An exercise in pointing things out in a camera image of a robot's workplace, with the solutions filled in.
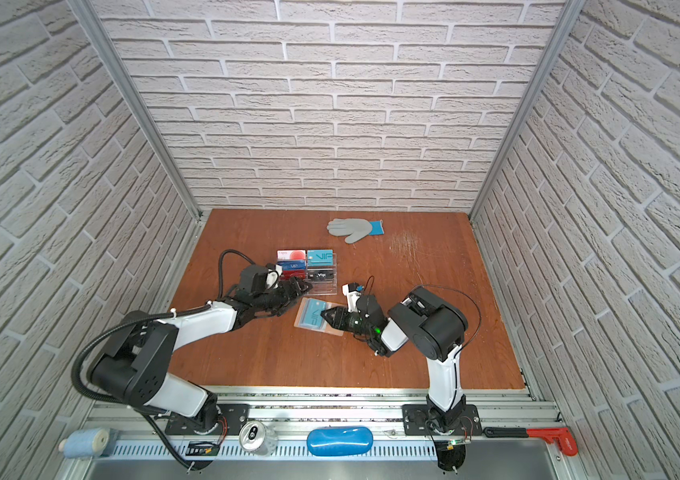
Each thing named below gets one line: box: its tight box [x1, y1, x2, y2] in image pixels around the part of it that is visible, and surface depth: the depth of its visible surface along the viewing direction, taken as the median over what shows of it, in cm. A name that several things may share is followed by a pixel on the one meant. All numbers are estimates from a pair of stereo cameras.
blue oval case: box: [306, 426, 374, 457], surface depth 71 cm
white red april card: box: [277, 250, 307, 261], surface depth 97 cm
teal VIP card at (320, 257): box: [307, 249, 333, 266], surface depth 97 cm
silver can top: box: [239, 420, 279, 456], surface depth 61 cm
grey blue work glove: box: [327, 218, 385, 244], surface depth 116 cm
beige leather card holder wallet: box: [294, 297, 344, 337], surface depth 92 cm
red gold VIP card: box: [280, 270, 306, 280], surface depth 97 cm
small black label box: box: [185, 441, 220, 456], surface depth 74 cm
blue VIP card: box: [277, 260, 307, 271], surface depth 97 cm
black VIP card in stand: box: [308, 270, 335, 279], surface depth 97 cm
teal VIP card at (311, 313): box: [300, 298, 327, 327], surface depth 93 cm
